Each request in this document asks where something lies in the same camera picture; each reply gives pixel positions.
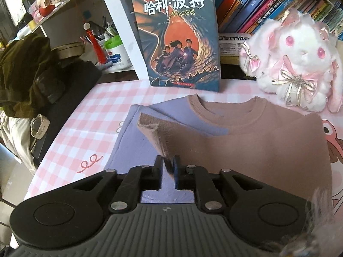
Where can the white green lidded jar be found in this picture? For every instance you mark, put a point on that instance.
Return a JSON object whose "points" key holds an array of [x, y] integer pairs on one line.
{"points": [[117, 53]]}

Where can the row of colourful shelf books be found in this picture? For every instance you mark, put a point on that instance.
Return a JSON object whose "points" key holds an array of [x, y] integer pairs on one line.
{"points": [[246, 16]]}

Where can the white wristwatch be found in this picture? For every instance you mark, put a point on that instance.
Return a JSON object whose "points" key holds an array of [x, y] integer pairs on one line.
{"points": [[39, 126]]}

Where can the pink checkered desk mat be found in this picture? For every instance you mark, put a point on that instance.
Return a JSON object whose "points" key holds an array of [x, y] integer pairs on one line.
{"points": [[83, 145]]}

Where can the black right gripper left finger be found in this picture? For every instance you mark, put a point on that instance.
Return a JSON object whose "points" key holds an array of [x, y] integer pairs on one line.
{"points": [[138, 179]]}

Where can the white wooden bookshelf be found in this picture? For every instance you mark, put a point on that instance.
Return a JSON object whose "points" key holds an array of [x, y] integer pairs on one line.
{"points": [[62, 21]]}

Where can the white pink plush bunny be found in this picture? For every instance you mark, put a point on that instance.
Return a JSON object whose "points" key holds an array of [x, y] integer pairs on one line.
{"points": [[297, 59]]}

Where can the pink and purple sweater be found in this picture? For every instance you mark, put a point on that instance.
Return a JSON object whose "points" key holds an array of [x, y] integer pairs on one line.
{"points": [[269, 143]]}

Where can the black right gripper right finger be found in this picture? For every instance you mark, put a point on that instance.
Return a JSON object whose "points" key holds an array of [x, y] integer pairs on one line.
{"points": [[197, 179]]}

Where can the dark olive garment pile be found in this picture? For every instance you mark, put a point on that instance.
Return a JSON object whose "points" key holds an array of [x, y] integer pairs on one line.
{"points": [[29, 77]]}

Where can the Harry Potter book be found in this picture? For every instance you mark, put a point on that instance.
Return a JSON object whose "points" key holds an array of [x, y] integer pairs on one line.
{"points": [[179, 42]]}

